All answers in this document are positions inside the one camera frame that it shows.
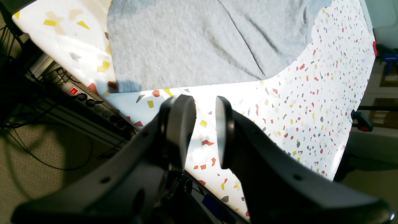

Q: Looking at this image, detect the grey T-shirt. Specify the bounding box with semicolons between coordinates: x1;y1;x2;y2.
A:
108;0;332;93

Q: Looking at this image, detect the white power strip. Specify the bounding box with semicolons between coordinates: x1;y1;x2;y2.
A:
28;53;137;137

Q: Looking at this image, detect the red clamp right corner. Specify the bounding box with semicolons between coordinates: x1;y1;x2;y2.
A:
351;110;373;132

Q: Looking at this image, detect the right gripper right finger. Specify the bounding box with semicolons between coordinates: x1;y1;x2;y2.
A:
215;96;394;224

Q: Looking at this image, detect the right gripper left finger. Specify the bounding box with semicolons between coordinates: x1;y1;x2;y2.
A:
12;95;196;224

